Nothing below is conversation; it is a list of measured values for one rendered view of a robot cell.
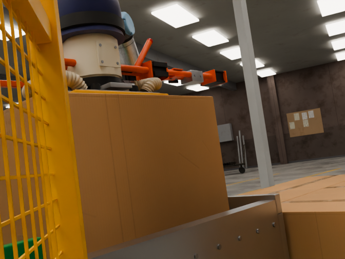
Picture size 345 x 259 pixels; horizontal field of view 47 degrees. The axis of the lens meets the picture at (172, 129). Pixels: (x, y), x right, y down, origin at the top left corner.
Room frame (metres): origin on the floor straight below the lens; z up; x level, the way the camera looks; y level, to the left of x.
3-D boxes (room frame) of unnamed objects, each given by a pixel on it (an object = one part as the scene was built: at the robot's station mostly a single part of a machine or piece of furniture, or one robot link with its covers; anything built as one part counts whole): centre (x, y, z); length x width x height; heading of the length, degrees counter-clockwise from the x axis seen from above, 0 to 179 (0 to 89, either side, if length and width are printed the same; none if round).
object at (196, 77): (1.55, -0.10, 1.07); 0.07 x 0.07 x 0.04; 46
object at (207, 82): (1.65, -0.20, 1.08); 0.08 x 0.07 x 0.05; 136
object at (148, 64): (1.40, 0.05, 1.08); 0.10 x 0.08 x 0.06; 46
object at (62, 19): (1.22, 0.22, 1.19); 0.23 x 0.23 x 0.04
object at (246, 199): (1.50, -0.05, 0.58); 0.70 x 0.03 x 0.06; 46
